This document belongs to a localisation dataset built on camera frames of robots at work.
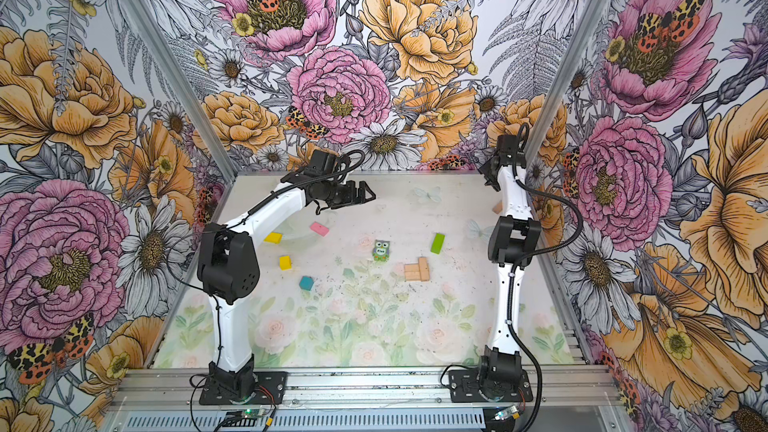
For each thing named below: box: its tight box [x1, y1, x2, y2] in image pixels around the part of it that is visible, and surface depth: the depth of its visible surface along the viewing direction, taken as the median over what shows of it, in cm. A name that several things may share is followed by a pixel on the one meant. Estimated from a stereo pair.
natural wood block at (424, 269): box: [418, 257, 430, 282], surface depth 96 cm
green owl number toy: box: [372, 239, 390, 262], surface depth 101 cm
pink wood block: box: [310, 221, 330, 237], surface depth 107 cm
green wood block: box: [430, 233, 446, 255], surface depth 104 cm
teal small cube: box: [299, 275, 315, 291], surface depth 94 cm
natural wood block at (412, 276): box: [404, 271, 421, 282], surface depth 96 cm
